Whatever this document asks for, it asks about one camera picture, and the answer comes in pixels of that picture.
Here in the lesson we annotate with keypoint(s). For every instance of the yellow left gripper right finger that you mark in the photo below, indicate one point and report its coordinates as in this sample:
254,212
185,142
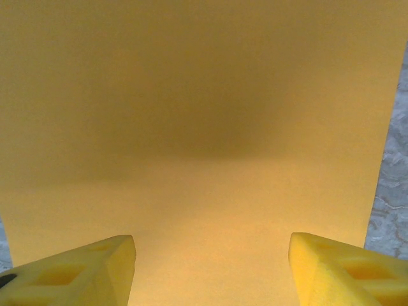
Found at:
338,274

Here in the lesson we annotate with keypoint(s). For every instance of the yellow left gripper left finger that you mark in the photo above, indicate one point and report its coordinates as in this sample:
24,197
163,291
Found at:
73,274

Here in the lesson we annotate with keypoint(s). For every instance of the orange cloth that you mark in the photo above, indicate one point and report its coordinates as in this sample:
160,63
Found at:
197,111

